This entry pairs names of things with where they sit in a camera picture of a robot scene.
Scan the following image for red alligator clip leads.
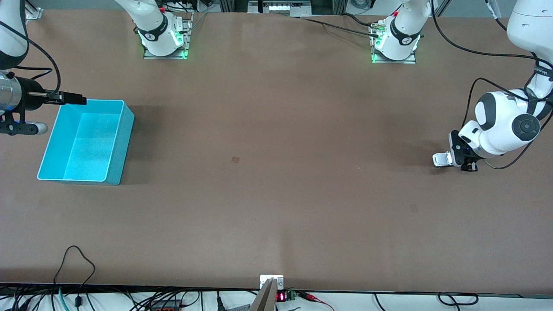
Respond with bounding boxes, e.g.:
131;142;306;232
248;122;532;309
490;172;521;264
298;292;335;311

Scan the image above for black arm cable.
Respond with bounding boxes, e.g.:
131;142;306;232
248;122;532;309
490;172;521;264
0;22;61;95
431;0;553;170

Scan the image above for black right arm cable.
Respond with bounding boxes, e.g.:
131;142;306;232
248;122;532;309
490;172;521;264
0;22;61;95

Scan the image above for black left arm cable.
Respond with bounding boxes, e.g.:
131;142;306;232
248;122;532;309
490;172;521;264
431;0;553;170

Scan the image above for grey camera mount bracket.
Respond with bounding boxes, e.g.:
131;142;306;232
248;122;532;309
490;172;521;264
249;274;285;311

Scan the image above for white jeep toy black roof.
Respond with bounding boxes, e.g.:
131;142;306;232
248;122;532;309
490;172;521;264
432;152;454;168

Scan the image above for white lit device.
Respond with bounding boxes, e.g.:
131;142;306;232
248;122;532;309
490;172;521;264
248;0;312;17

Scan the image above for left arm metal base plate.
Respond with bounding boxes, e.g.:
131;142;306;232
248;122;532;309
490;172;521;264
371;48;416;64

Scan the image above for thin black looped cable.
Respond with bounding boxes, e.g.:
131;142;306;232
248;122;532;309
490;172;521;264
53;245;96;308

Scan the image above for black coiled cable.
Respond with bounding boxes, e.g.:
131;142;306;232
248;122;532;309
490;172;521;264
438;293;479;306

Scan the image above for black power strip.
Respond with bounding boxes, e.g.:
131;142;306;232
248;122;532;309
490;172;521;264
149;300;184;311

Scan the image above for black cable across table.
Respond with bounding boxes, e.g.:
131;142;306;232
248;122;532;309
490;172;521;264
294;16;383;39

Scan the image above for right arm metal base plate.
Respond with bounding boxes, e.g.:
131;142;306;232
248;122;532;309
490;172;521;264
143;17;193;60

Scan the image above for teal plastic bin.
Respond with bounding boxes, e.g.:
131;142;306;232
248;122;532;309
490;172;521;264
37;99;135;186

